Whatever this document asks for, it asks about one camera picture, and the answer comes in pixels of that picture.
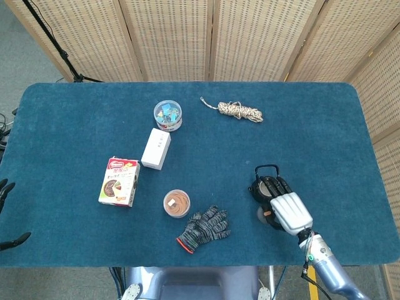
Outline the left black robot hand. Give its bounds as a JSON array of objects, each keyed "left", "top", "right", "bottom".
[{"left": 0, "top": 178, "right": 33, "bottom": 253}]

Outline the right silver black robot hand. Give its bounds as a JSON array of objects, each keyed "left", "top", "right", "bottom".
[{"left": 258, "top": 176, "right": 314, "bottom": 236}]

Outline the grey black knit work glove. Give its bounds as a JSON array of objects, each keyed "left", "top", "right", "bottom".
[{"left": 176, "top": 204, "right": 231, "bottom": 255}]

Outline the blue carpet table cover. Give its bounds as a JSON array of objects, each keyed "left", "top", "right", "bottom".
[{"left": 0, "top": 81, "right": 384, "bottom": 269}]

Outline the red white snack box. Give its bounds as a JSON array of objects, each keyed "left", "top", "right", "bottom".
[{"left": 98, "top": 156, "right": 141, "bottom": 208}]

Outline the clear jar of rubber bands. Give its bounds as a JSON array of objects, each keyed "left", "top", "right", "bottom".
[{"left": 162, "top": 188, "right": 191, "bottom": 219}]

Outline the blue grey robot torso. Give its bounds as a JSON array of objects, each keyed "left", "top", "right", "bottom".
[{"left": 120, "top": 266, "right": 273, "bottom": 300}]

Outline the white rectangular carton box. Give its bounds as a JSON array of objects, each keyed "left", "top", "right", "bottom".
[{"left": 141, "top": 127, "right": 173, "bottom": 171}]

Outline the black tripod stand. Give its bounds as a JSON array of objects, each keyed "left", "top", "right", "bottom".
[{"left": 21, "top": 0, "right": 104, "bottom": 84}]

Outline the clear jar of binder clips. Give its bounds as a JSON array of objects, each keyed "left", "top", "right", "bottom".
[{"left": 152, "top": 99, "right": 184, "bottom": 132}]

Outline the woven rattan folding screen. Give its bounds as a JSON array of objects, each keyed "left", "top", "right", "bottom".
[{"left": 4, "top": 0, "right": 400, "bottom": 300}]

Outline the black teapot with handle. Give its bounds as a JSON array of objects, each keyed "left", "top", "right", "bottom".
[{"left": 247, "top": 164, "right": 283, "bottom": 204}]

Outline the black cable bundle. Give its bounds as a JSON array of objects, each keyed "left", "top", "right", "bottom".
[{"left": 0, "top": 107, "right": 20, "bottom": 165}]

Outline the coiled beige braided rope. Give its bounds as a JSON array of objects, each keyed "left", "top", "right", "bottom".
[{"left": 199, "top": 96, "right": 264, "bottom": 123}]

